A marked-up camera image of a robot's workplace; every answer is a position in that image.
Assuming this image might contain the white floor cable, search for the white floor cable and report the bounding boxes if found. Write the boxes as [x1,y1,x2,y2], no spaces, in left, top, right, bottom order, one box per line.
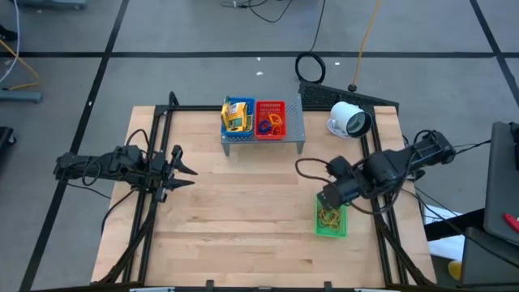
[0,0,21,84]

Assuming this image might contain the white paper sheet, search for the white paper sheet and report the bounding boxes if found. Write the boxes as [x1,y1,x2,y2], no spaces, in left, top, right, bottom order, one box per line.
[422,205,467,263]

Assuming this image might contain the black perforated metal panel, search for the black perforated metal panel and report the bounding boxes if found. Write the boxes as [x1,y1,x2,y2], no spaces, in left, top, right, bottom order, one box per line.
[298,80,401,110]

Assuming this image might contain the grey storage box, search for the grey storage box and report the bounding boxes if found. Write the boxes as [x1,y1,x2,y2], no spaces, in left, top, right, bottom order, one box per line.
[461,226,519,287]

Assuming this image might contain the red plastic basket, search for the red plastic basket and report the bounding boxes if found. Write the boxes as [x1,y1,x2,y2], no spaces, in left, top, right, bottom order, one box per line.
[254,100,287,141]

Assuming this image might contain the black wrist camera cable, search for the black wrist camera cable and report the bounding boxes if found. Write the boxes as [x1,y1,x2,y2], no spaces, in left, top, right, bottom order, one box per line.
[79,128,152,187]
[294,157,338,184]

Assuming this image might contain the red hand tool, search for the red hand tool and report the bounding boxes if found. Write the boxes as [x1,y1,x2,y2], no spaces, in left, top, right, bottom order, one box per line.
[504,213,519,234]

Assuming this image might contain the white bundled lamp cord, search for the white bundled lamp cord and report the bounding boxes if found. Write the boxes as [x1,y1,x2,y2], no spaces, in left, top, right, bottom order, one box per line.
[326,117,350,139]

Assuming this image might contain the grey perforated metal shelf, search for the grey perforated metal shelf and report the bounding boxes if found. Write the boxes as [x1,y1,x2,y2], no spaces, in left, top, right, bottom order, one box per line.
[221,93,307,157]

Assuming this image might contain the yellow floor cable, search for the yellow floor cable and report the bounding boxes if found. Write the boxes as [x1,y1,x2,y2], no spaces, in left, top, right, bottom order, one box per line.
[0,38,45,91]

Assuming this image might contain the black caster wheel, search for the black caster wheel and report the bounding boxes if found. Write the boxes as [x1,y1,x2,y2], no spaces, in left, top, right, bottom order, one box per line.
[0,126,17,148]

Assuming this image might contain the green plastic basket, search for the green plastic basket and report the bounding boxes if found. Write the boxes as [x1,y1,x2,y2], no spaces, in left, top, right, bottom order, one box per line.
[315,194,349,238]

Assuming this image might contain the blue plastic basket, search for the blue plastic basket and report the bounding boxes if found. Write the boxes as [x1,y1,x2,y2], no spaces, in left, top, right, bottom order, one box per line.
[220,96,257,137]

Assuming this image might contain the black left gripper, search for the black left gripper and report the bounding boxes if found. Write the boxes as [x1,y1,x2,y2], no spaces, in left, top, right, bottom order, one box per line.
[139,144,199,204]

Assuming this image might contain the yellow power cord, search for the yellow power cord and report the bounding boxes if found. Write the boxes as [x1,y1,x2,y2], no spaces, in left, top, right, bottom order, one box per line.
[349,0,383,92]

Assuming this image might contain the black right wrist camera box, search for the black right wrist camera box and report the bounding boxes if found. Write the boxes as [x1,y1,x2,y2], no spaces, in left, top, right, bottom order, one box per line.
[326,156,353,178]

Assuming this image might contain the black coiled power cable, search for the black coiled power cable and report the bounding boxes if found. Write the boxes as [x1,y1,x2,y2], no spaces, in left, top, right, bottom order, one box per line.
[294,0,328,85]

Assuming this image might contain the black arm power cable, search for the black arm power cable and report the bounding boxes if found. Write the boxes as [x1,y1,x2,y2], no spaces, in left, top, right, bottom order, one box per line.
[100,187,139,236]

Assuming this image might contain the grey metal stand foot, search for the grey metal stand foot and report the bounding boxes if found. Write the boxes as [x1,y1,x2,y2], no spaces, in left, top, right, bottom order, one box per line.
[0,88,44,104]
[15,0,88,10]

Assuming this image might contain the black aluminium table frame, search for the black aluminium table frame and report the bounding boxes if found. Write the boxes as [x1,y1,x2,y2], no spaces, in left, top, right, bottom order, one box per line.
[91,91,438,290]

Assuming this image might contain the grey equipment case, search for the grey equipment case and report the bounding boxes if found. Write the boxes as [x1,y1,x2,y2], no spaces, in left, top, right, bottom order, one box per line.
[482,121,519,247]

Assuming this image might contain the yellow round object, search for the yellow round object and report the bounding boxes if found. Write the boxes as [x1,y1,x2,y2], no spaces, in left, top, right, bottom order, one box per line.
[447,260,464,281]

